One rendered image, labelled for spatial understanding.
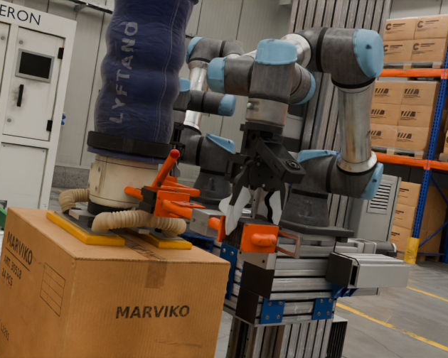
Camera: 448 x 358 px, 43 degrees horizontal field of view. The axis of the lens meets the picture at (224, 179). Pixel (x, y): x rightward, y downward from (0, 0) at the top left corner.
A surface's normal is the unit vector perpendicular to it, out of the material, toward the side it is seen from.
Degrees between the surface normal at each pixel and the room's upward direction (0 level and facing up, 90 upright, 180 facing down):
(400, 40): 87
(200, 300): 90
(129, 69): 70
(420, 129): 92
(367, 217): 90
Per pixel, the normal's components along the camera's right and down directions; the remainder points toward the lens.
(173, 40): 0.79, -0.11
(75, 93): 0.61, 0.15
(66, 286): -0.82, -0.11
